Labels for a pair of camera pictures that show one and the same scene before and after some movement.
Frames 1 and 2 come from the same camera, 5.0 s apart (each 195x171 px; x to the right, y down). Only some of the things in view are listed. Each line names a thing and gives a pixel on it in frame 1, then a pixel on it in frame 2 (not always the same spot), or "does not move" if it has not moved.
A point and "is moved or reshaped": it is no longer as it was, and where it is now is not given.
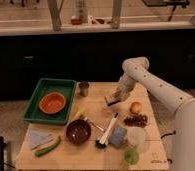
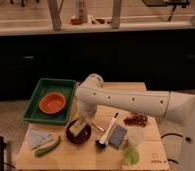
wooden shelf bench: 18,17 does not move
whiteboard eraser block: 112,99 is moved or reshaped
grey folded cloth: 37,138 does not move
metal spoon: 98,127 does not move
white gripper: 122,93 -> 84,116
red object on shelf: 76,21 does not move
